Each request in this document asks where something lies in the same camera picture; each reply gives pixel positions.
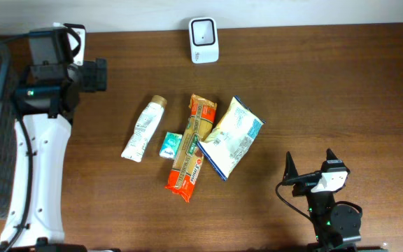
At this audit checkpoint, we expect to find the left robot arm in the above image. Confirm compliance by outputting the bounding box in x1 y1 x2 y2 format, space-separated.
0 23 107 251

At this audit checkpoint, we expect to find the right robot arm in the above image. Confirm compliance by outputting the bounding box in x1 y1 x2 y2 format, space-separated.
278 148 362 252

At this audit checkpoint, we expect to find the yellow white snack bag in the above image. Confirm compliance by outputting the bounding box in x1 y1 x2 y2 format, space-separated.
197 96 265 181

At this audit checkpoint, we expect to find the orange spaghetti pack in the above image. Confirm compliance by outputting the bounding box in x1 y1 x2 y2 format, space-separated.
165 94 217 202

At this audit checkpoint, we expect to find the green tissue pack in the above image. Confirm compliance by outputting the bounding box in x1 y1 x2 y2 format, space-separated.
159 132 183 160

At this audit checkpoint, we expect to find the white tube gold cap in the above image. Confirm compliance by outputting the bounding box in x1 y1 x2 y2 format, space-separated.
121 95 167 162

